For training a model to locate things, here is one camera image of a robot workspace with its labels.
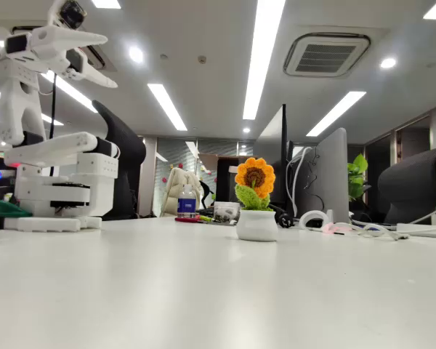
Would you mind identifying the crochet sunflower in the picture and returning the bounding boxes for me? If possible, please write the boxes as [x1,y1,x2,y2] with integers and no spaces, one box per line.
[234,156,279,242]

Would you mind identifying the black mesh office chair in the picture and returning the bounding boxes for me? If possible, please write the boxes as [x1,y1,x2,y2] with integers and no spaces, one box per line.
[376,145,436,225]
[92,100,148,221]

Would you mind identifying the beige jacket on chair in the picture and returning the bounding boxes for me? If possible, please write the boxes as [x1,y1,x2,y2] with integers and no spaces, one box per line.
[161,167,204,218]

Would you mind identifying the clear water bottle blue label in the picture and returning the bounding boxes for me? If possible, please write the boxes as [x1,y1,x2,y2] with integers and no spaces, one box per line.
[177,183,198,219]

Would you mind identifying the green plastic object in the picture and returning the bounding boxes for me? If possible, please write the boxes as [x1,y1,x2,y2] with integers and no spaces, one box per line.
[0,198,33,219]

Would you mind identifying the clear plastic container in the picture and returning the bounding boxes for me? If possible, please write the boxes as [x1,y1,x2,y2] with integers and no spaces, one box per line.
[213,201,241,222]

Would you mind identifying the black-edged monitor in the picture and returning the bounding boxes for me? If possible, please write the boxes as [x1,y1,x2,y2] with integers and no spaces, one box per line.
[253,103,295,219]

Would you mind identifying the grey monitor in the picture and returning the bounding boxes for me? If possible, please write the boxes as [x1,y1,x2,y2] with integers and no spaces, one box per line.
[297,127,350,225]

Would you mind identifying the green leafy plant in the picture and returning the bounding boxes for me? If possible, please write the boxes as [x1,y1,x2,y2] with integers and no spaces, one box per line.
[347,153,371,201]

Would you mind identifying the pink ribbon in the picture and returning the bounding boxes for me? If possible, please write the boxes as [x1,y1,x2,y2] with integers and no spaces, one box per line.
[321,222,353,236]

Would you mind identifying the white power strip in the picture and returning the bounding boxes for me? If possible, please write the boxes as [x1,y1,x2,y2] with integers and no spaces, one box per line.
[395,223,436,240]

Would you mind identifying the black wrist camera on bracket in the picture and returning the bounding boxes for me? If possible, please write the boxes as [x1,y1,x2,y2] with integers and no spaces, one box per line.
[46,0,88,31]

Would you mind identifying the white monitor cable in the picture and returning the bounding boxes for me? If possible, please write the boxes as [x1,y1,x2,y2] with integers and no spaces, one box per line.
[286,147,315,219]

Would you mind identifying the black power plug cable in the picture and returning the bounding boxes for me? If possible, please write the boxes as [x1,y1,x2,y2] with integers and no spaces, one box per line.
[272,205,296,229]

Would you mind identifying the white charger cable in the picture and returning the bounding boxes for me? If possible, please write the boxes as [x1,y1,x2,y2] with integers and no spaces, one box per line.
[406,203,436,225]

